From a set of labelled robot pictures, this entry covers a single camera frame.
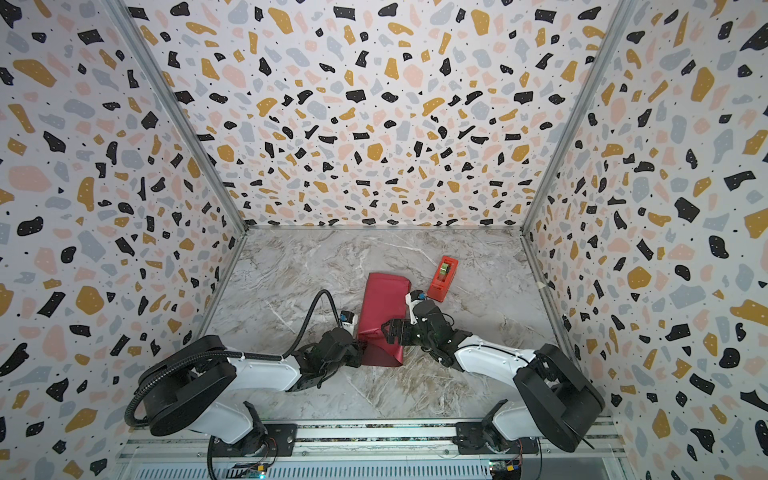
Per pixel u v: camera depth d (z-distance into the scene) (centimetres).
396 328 78
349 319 80
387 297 92
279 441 73
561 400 43
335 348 68
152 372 45
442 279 100
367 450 73
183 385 45
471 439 73
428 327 68
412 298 81
